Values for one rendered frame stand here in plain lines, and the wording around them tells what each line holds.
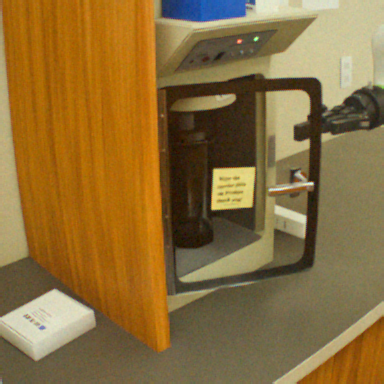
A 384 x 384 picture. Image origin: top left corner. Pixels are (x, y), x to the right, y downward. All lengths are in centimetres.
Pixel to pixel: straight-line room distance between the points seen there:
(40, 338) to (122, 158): 37
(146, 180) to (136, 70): 17
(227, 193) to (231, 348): 28
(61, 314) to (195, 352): 27
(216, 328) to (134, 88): 50
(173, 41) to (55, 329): 56
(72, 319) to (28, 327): 9
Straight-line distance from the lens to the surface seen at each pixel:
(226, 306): 127
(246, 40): 108
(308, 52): 207
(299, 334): 119
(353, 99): 132
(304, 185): 113
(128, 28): 93
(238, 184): 114
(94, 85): 103
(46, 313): 121
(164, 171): 109
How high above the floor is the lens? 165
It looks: 23 degrees down
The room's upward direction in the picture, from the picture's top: 2 degrees counter-clockwise
